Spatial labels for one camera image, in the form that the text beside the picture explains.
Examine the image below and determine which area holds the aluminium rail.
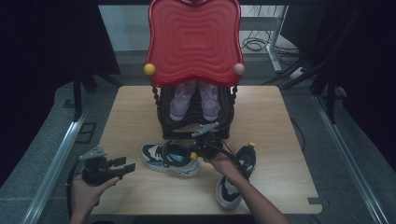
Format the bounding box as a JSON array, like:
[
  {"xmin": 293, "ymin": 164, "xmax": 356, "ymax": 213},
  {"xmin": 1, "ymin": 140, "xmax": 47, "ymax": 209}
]
[
  {"xmin": 20, "ymin": 102, "xmax": 92, "ymax": 224},
  {"xmin": 312, "ymin": 94, "xmax": 390, "ymax": 224}
]

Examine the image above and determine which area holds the left hand-held gripper cable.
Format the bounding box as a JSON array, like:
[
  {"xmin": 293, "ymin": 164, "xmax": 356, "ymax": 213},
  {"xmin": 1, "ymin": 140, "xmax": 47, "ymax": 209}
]
[{"xmin": 64, "ymin": 160, "xmax": 86, "ymax": 219}]

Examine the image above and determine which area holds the white metal stand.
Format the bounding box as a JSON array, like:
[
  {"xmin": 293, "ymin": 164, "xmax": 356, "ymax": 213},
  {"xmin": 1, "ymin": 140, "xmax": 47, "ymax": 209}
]
[{"xmin": 241, "ymin": 5, "xmax": 290, "ymax": 75}]

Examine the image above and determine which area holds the black metal stand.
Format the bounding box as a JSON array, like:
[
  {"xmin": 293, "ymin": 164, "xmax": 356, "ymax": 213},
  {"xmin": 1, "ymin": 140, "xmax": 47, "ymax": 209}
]
[
  {"xmin": 72, "ymin": 66, "xmax": 84, "ymax": 123},
  {"xmin": 325, "ymin": 76, "xmax": 338, "ymax": 125}
]

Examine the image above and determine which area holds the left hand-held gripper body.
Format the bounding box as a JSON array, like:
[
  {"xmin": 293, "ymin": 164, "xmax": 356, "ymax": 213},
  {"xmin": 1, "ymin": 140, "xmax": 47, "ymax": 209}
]
[{"xmin": 78, "ymin": 145, "xmax": 121, "ymax": 187}]

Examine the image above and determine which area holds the black cable bundle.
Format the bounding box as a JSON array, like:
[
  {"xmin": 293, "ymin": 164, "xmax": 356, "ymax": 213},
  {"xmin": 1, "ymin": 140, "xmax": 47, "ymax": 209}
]
[{"xmin": 240, "ymin": 36, "xmax": 301, "ymax": 59}]

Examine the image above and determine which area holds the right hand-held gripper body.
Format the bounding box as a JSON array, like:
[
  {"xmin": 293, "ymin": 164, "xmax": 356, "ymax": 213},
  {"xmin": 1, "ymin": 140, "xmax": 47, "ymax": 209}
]
[{"xmin": 189, "ymin": 121, "xmax": 224, "ymax": 161}]

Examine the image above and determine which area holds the thin black cable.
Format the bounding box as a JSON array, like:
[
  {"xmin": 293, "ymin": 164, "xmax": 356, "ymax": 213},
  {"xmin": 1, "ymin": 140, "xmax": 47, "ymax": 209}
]
[{"xmin": 290, "ymin": 117, "xmax": 307, "ymax": 152}]

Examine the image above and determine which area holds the hand-held gripper cable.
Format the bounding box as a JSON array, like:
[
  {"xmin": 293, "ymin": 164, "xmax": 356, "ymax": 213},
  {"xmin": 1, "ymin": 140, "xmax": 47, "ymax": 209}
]
[
  {"xmin": 214, "ymin": 143, "xmax": 250, "ymax": 182},
  {"xmin": 64, "ymin": 160, "xmax": 86, "ymax": 219}
]

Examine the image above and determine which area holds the person's right hand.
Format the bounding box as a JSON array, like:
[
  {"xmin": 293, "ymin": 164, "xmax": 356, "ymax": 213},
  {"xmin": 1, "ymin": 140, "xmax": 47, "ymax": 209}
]
[{"xmin": 204, "ymin": 152, "xmax": 243, "ymax": 185}]

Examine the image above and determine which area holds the right hand-held gripper cable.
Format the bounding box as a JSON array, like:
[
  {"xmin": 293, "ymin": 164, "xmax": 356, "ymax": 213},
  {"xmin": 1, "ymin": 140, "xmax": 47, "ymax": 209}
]
[{"xmin": 214, "ymin": 143, "xmax": 250, "ymax": 182}]

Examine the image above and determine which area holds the navy and white sneaker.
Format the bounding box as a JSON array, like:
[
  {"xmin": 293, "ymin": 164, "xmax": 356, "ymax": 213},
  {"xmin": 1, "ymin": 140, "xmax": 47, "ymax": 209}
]
[
  {"xmin": 141, "ymin": 141, "xmax": 202, "ymax": 178},
  {"xmin": 215, "ymin": 141, "xmax": 258, "ymax": 210}
]

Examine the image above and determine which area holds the white power strip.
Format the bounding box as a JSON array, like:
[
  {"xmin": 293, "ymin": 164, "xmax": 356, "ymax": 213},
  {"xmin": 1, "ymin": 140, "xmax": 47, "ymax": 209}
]
[{"xmin": 289, "ymin": 66, "xmax": 305, "ymax": 80}]

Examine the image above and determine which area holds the black curtain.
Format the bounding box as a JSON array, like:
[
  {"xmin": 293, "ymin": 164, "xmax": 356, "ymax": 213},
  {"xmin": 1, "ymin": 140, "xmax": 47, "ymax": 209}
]
[
  {"xmin": 0, "ymin": 0, "xmax": 121, "ymax": 188},
  {"xmin": 309, "ymin": 0, "xmax": 396, "ymax": 174}
]

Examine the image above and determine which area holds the person's left hand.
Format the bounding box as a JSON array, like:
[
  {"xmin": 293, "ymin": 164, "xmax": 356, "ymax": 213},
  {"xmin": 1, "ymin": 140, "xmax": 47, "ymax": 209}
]
[{"xmin": 70, "ymin": 175, "xmax": 121, "ymax": 211}]

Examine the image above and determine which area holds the black shoe rack red top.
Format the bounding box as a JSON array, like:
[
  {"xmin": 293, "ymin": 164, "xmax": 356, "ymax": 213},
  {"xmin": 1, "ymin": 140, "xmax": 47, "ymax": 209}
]
[{"xmin": 143, "ymin": 0, "xmax": 246, "ymax": 141}]

